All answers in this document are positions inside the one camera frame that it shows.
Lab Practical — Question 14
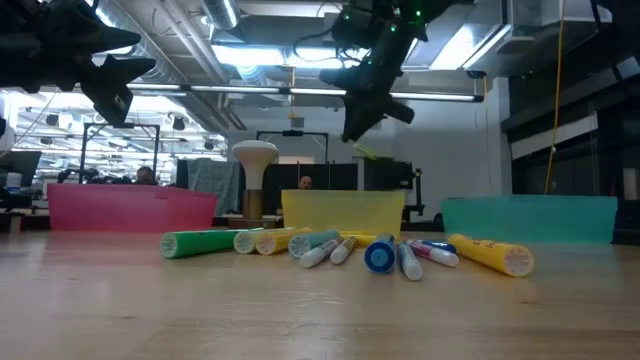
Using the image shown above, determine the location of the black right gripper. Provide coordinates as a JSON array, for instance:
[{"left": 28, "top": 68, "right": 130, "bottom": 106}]
[{"left": 319, "top": 29, "right": 415, "bottom": 143}]

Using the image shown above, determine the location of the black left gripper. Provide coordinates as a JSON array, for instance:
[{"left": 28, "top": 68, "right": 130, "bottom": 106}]
[{"left": 14, "top": 0, "right": 157, "bottom": 126}]

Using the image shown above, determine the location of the yellow-green thin marker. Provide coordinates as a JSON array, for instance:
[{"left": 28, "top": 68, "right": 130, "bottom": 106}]
[{"left": 351, "top": 141, "right": 377, "bottom": 161}]

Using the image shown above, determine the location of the yellow BIC highlighter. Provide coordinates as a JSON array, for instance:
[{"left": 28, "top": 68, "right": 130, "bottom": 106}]
[{"left": 339, "top": 230, "right": 379, "bottom": 248}]

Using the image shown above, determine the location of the blue fat highlighter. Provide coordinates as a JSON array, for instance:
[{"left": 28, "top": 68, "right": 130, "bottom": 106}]
[{"left": 363, "top": 231, "right": 398, "bottom": 275}]

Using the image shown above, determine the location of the white thin dry-erase marker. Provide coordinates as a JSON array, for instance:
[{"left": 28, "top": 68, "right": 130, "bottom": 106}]
[
  {"left": 329, "top": 235, "right": 359, "bottom": 266},
  {"left": 299, "top": 237, "right": 347, "bottom": 269}
]

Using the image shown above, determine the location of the blue capped white marker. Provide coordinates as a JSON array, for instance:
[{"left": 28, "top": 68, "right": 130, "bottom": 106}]
[{"left": 419, "top": 238, "right": 458, "bottom": 254}]

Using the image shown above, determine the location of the yellow fat highlighter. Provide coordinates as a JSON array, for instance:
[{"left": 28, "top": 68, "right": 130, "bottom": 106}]
[
  {"left": 447, "top": 233, "right": 535, "bottom": 279},
  {"left": 254, "top": 227, "right": 313, "bottom": 257}
]

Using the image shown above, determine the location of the blue Expo dry-erase marker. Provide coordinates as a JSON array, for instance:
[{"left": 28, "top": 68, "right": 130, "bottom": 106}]
[{"left": 397, "top": 240, "right": 424, "bottom": 282}]

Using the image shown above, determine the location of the pink labelled white marker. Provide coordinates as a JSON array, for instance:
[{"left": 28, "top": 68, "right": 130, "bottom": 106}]
[{"left": 406, "top": 239, "right": 460, "bottom": 268}]

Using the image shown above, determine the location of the yellow-green fat highlighter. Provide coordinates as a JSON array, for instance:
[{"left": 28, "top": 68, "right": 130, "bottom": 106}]
[{"left": 232, "top": 227, "right": 296, "bottom": 255}]

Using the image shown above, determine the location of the green Sharpie highlighter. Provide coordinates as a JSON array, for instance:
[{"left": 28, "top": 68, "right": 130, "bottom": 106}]
[{"left": 159, "top": 228, "right": 265, "bottom": 260}]

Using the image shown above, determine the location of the black partition panel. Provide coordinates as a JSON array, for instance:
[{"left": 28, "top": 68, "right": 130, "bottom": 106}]
[{"left": 262, "top": 162, "right": 359, "bottom": 216}]

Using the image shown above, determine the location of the yellow plastic bin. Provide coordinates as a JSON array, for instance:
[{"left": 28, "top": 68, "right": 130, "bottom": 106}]
[{"left": 280, "top": 188, "right": 407, "bottom": 239}]

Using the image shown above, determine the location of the white mushroom table lamp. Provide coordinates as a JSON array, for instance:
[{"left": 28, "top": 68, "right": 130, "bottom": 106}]
[{"left": 227, "top": 139, "right": 281, "bottom": 230}]

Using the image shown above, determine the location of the long ceiling light bar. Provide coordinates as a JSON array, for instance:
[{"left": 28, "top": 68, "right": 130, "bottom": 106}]
[{"left": 127, "top": 82, "right": 485, "bottom": 104}]

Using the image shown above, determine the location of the computer monitor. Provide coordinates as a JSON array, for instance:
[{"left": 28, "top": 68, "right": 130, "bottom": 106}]
[{"left": 0, "top": 149, "right": 43, "bottom": 189}]

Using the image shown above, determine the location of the teal fat highlighter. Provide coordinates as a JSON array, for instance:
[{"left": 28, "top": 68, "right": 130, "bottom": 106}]
[{"left": 288, "top": 229, "right": 342, "bottom": 260}]

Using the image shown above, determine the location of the pink plastic bin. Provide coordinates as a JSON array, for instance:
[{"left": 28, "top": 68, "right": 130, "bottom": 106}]
[{"left": 47, "top": 182, "right": 219, "bottom": 234}]

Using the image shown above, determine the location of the white container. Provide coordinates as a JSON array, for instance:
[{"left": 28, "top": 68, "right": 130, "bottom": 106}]
[{"left": 3, "top": 172, "right": 24, "bottom": 195}]

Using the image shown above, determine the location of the gray cloth cover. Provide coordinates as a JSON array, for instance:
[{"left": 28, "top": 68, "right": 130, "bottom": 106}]
[{"left": 186, "top": 158, "right": 242, "bottom": 216}]

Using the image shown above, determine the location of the teal plastic bin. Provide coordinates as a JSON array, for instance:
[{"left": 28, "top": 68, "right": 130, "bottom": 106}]
[{"left": 439, "top": 194, "right": 619, "bottom": 245}]

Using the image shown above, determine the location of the white ceiling ventilation unit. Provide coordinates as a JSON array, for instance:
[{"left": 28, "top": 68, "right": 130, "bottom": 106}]
[{"left": 492, "top": 0, "right": 614, "bottom": 56}]

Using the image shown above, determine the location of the black frame with camera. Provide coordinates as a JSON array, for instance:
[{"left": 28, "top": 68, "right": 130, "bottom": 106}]
[{"left": 256, "top": 129, "right": 330, "bottom": 164}]

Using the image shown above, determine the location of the black metal frame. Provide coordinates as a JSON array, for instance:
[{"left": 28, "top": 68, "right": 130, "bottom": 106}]
[{"left": 78, "top": 122, "right": 162, "bottom": 187}]

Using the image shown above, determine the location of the silver round air duct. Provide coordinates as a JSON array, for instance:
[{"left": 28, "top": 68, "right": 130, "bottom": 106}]
[{"left": 199, "top": 0, "right": 242, "bottom": 31}]

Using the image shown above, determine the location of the yellow hanging cable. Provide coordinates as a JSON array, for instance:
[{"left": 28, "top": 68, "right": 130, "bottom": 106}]
[{"left": 543, "top": 0, "right": 567, "bottom": 196}]

